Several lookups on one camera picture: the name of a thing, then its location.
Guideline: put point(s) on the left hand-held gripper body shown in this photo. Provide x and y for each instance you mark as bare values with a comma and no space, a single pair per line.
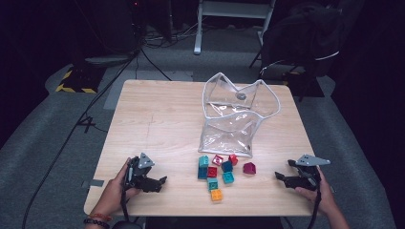
135,178

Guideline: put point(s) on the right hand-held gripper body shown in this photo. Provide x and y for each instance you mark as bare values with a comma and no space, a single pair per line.
307,178

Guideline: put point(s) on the magenta toy block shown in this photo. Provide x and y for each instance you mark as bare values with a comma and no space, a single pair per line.
249,168

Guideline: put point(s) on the teal toy block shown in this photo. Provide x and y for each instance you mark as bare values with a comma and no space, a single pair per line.
203,160
212,183
228,177

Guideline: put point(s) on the red toy block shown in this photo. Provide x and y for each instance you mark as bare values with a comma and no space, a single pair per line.
233,159
217,160
212,172

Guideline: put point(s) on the small dark blue toy block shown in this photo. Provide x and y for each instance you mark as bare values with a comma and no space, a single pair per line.
227,166

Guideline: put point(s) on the orange toy block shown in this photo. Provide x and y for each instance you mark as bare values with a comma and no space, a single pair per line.
216,195

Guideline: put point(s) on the clear plastic bag white trim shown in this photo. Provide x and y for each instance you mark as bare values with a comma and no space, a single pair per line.
229,130

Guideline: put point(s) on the person's right hand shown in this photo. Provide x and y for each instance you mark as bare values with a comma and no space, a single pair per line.
323,198

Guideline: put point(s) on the person's left hand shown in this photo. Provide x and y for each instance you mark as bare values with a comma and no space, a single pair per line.
113,194

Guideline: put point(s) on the grey tape piece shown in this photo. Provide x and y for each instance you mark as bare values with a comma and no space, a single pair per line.
95,183

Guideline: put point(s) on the black chair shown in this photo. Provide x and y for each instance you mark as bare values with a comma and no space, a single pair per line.
301,81

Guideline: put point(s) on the black yellow striped base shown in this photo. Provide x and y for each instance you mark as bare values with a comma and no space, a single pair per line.
79,79

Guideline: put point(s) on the black jacket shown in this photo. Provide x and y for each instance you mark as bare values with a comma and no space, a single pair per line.
302,35

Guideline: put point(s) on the dark equipment rack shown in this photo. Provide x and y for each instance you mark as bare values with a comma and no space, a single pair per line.
108,28

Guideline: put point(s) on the white desk frame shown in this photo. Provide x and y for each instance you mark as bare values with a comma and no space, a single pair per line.
234,9

